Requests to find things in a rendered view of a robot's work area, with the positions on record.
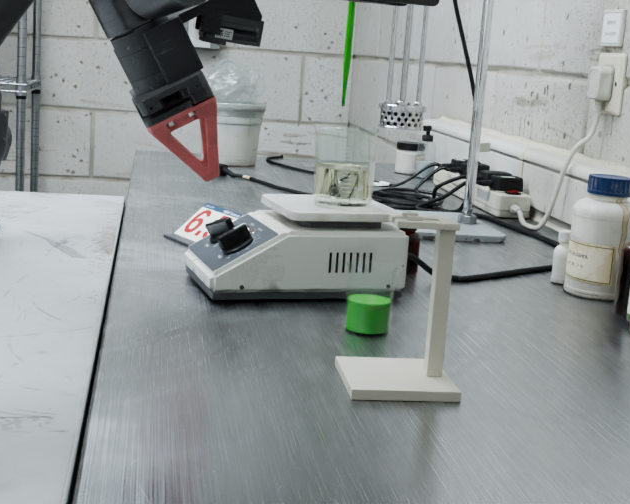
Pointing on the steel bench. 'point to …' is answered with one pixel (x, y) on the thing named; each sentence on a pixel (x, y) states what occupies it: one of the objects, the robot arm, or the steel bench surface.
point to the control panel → (213, 257)
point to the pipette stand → (445, 239)
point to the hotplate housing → (302, 260)
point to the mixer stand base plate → (462, 229)
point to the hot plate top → (299, 208)
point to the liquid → (348, 47)
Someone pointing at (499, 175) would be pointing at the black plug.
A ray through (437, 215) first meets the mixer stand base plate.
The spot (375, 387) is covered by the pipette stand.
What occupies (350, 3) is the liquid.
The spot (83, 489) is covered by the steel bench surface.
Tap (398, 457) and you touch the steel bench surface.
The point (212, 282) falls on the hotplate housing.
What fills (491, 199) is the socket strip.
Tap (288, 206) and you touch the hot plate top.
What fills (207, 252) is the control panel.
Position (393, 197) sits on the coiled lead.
